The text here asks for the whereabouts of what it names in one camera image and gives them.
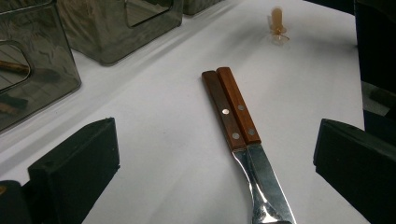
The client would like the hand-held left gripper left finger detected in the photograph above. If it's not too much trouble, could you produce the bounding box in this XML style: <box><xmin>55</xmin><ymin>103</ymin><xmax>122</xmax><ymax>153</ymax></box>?
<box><xmin>27</xmin><ymin>117</ymin><xmax>121</xmax><ymax>224</ymax></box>

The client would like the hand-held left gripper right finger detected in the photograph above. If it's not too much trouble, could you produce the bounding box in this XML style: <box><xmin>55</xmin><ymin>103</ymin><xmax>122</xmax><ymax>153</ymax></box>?
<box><xmin>312</xmin><ymin>118</ymin><xmax>396</xmax><ymax>224</ymax></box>

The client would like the brown wooden chopstick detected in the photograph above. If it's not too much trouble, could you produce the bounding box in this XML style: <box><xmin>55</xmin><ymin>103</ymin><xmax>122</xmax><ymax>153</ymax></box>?
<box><xmin>0</xmin><ymin>60</ymin><xmax>61</xmax><ymax>84</ymax></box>

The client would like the smoky translucent plastic bin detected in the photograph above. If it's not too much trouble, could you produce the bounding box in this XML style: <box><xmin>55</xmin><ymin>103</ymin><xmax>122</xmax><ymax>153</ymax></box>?
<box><xmin>56</xmin><ymin>0</ymin><xmax>185</xmax><ymax>67</ymax></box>
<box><xmin>0</xmin><ymin>0</ymin><xmax>82</xmax><ymax>133</ymax></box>
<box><xmin>182</xmin><ymin>0</ymin><xmax>226</xmax><ymax>17</ymax></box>

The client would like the wooden-handled metal fork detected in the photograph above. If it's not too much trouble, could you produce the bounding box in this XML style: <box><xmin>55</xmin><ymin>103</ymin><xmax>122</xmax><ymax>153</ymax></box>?
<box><xmin>201</xmin><ymin>70</ymin><xmax>283</xmax><ymax>224</ymax></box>

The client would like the small amber plastic spoon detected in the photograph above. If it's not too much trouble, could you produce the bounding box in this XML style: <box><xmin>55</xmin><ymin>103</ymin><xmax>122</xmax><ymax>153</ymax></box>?
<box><xmin>266</xmin><ymin>6</ymin><xmax>291</xmax><ymax>47</ymax></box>

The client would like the white table mat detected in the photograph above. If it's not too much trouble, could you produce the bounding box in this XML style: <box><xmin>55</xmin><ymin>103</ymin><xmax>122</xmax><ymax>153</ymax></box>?
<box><xmin>0</xmin><ymin>0</ymin><xmax>372</xmax><ymax>224</ymax></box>

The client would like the wooden-handled metal knife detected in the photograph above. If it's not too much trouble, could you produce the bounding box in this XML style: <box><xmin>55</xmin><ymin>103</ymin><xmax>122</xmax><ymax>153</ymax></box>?
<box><xmin>216</xmin><ymin>66</ymin><xmax>297</xmax><ymax>224</ymax></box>

